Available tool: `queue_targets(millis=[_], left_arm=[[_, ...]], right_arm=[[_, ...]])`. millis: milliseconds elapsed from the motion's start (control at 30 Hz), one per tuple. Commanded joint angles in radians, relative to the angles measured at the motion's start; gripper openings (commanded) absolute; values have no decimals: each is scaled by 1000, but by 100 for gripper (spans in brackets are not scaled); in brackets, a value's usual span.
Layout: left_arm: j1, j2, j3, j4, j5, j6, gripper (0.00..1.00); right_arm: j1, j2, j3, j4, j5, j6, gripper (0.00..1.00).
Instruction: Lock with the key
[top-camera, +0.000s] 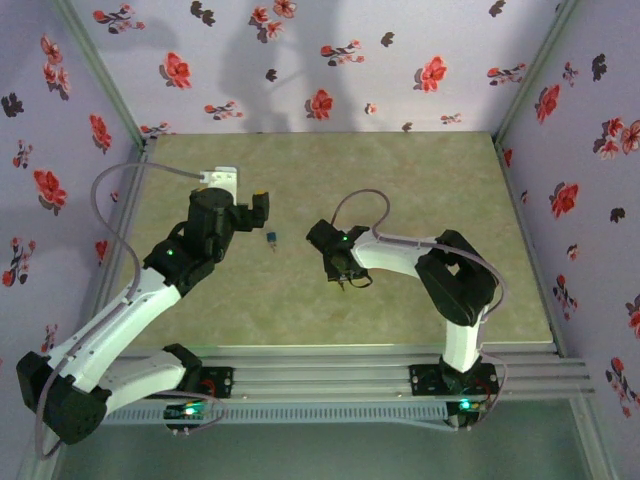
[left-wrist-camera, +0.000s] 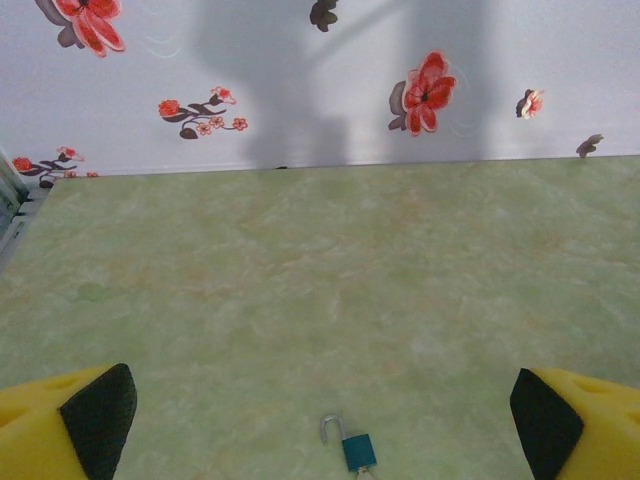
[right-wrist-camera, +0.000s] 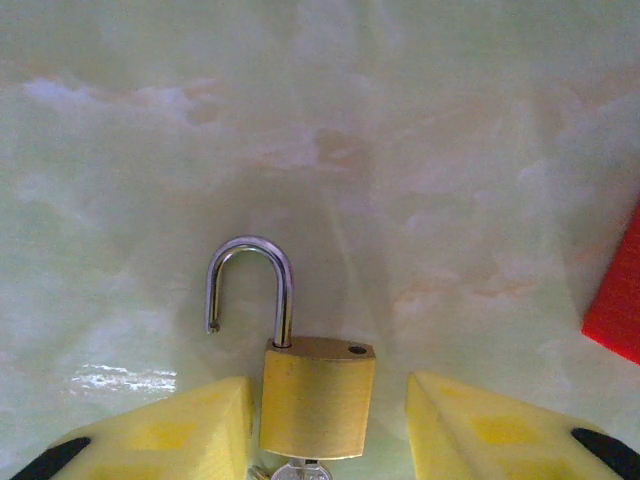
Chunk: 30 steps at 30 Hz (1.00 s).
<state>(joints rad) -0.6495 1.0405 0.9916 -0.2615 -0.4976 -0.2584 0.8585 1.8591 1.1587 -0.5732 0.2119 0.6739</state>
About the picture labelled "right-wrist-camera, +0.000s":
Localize brass padlock keys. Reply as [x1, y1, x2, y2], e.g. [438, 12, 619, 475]
[247, 457, 332, 480]

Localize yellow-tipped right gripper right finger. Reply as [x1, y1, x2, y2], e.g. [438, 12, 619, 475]
[404, 369, 640, 480]

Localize brass padlock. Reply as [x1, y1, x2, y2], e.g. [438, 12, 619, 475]
[203, 235, 377, 461]

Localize red padlock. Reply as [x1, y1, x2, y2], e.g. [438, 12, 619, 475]
[582, 197, 640, 367]

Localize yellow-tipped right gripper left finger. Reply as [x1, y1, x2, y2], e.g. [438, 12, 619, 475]
[14, 374, 256, 480]

